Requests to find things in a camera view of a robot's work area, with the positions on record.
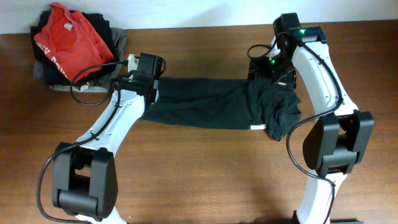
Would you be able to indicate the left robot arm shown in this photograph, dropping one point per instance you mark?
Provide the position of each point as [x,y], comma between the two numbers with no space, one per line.
[85,184]

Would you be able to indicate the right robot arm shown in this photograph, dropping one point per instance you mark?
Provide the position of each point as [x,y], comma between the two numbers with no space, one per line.
[338,140]

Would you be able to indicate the orange folded t-shirt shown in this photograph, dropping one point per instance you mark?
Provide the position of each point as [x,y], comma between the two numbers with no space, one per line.
[71,43]

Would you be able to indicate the grey folded garment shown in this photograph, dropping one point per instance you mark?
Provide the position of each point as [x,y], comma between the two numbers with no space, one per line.
[96,82]

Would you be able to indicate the black folded garment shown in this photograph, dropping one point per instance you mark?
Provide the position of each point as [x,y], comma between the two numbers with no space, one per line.
[99,23]

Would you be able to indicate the dark green t-shirt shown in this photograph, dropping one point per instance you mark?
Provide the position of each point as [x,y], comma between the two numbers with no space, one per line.
[226,104]

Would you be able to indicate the navy folded garment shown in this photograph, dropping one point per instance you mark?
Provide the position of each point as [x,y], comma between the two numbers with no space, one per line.
[52,76]

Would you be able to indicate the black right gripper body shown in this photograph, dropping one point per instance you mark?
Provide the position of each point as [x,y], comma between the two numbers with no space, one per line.
[278,70]

